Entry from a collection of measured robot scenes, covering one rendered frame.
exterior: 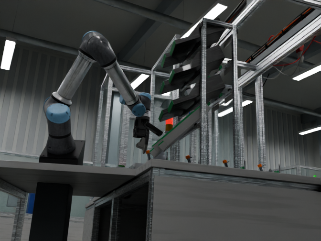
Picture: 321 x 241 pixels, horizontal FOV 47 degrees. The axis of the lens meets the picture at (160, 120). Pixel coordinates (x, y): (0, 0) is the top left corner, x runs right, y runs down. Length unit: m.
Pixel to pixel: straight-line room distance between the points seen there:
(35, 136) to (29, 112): 0.69
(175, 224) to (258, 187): 0.38
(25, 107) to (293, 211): 9.38
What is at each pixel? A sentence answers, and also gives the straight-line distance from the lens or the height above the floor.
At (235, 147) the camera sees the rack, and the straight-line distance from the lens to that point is 1.74.
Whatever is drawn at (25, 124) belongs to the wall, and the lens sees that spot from 10.36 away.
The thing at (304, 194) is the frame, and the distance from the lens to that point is 1.63.
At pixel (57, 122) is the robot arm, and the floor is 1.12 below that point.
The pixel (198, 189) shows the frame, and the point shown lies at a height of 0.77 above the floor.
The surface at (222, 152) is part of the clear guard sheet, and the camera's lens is 3.70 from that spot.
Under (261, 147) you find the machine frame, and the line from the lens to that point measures 3.21.
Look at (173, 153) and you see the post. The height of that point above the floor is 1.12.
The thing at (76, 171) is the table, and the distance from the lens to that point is 1.56.
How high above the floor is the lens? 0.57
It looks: 18 degrees up
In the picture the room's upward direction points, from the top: 3 degrees clockwise
